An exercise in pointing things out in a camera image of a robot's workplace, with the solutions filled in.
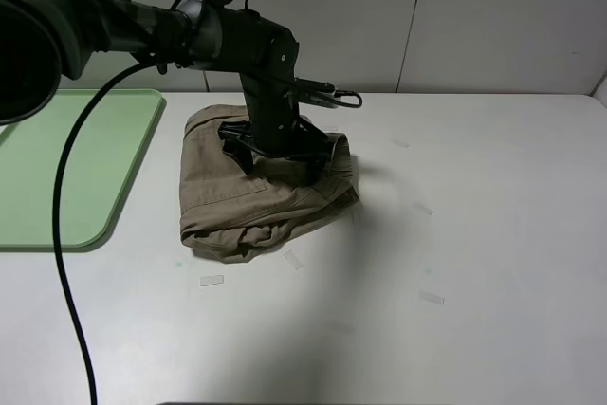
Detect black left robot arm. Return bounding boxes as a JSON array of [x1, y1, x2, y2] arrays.
[[1, 0, 337, 180]]

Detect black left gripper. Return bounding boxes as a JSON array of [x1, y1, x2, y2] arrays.
[[218, 73, 335, 185]]

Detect khaki shorts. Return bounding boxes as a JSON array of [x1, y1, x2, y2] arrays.
[[179, 104, 359, 263]]

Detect green plastic tray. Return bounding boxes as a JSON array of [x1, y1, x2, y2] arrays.
[[1, 89, 166, 252]]

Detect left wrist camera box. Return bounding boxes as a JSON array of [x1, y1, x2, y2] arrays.
[[294, 78, 363, 109]]

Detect clear tape strip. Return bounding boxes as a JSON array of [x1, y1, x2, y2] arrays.
[[413, 202, 433, 215], [419, 291, 445, 305], [320, 125, 339, 132], [283, 250, 304, 270], [199, 275, 224, 287], [392, 139, 410, 148]]

